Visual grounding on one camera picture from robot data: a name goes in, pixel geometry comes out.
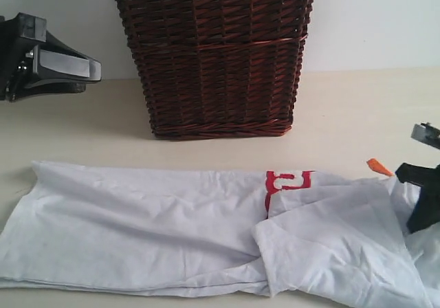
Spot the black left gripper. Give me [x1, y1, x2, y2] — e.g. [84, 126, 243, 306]
[1, 12, 102, 101]

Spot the white t-shirt with red lettering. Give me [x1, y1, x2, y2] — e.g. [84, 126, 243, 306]
[1, 162, 439, 307]

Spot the dark brown wicker basket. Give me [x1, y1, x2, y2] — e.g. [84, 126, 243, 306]
[115, 0, 314, 140]

